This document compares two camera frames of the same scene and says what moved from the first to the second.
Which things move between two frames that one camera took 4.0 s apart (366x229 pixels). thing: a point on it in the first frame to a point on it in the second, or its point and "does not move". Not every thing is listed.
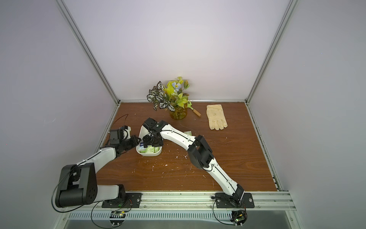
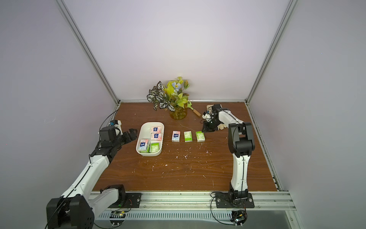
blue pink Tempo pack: (141, 146) does not move
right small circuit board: (239, 217) does not move
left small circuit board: (117, 214) does not move
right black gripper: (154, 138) to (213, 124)
